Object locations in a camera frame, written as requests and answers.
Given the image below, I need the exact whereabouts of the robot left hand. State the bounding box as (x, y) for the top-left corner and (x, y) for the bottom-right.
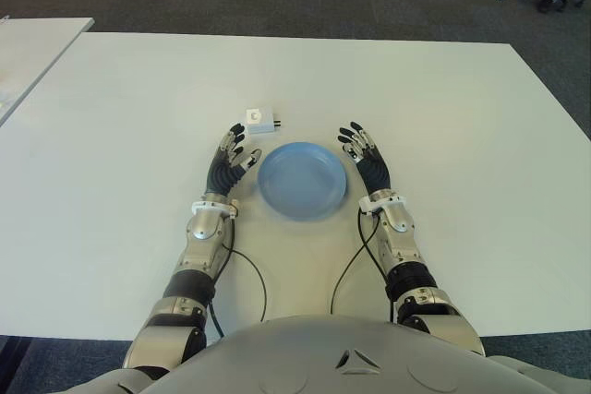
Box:
(203, 123), (263, 197)

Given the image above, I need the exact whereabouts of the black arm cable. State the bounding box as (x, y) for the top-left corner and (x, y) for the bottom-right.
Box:
(329, 209), (398, 324)
(210, 213), (269, 338)

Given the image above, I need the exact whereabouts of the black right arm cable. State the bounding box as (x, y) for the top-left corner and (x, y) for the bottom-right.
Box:
(329, 209), (398, 324)

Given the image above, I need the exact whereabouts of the white side table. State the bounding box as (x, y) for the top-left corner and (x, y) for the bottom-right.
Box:
(0, 18), (96, 127)

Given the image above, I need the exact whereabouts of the grey robot torso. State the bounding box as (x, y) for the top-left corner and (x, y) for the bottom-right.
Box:
(59, 313), (591, 394)

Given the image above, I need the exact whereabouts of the blue plate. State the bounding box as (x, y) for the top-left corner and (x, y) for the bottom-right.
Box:
(257, 141), (347, 221)

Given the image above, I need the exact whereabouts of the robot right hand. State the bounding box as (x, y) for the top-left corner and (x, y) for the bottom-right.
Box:
(337, 120), (394, 196)

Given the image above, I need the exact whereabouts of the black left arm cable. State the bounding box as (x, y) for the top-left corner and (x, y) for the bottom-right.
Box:
(210, 213), (269, 338)

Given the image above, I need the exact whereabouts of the white charger block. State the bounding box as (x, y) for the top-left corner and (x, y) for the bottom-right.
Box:
(243, 106), (283, 136)

